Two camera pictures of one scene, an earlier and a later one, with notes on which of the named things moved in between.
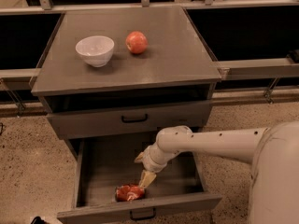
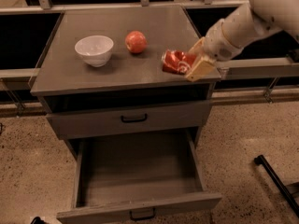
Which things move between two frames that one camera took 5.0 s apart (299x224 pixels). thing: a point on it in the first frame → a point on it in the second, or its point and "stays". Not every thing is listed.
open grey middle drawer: [106, 163] stays
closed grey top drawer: [130, 121] stays
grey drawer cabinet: [111, 114] stays
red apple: [136, 42] stays
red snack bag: [128, 192] → [177, 62]
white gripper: [151, 162] → [217, 43]
